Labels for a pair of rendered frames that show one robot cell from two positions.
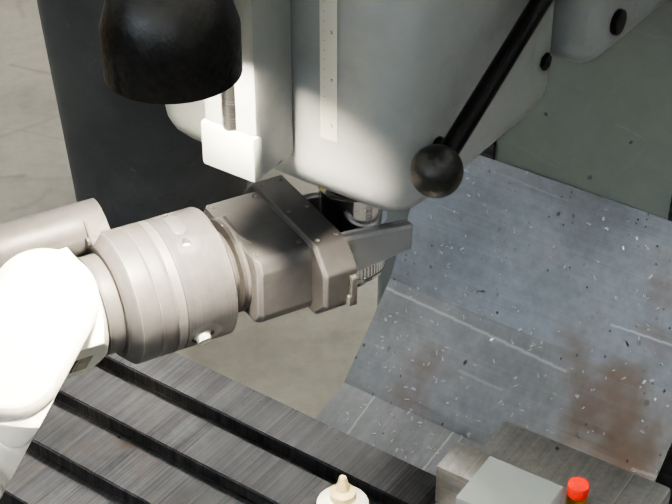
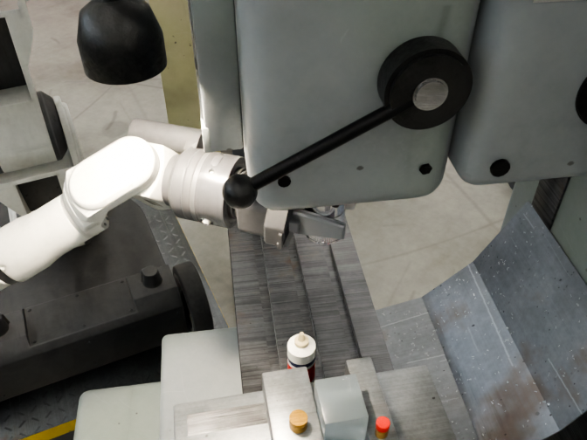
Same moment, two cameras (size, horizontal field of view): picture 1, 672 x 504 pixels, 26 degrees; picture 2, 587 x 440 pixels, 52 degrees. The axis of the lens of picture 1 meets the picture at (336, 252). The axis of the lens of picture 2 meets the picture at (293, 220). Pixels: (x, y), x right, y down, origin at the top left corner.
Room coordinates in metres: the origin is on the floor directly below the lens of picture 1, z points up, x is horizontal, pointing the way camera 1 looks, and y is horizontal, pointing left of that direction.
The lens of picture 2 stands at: (0.45, -0.37, 1.69)
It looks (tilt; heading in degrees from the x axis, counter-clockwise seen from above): 42 degrees down; 47
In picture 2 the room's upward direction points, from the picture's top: straight up
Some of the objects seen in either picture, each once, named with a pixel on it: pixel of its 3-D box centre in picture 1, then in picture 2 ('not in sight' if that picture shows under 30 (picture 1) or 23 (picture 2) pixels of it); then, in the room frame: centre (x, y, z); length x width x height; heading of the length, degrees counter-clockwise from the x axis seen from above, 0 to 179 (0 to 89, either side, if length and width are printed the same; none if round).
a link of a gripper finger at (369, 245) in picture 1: (374, 249); (317, 228); (0.81, -0.03, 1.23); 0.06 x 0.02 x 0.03; 120
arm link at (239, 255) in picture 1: (234, 265); (251, 197); (0.79, 0.07, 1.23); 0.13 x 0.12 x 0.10; 30
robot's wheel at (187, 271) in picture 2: not in sight; (192, 299); (0.96, 0.56, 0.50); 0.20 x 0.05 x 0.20; 71
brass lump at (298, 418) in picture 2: not in sight; (298, 421); (0.71, -0.10, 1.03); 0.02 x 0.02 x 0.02
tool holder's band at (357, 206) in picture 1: (352, 187); not in sight; (0.84, -0.01, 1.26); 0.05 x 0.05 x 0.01
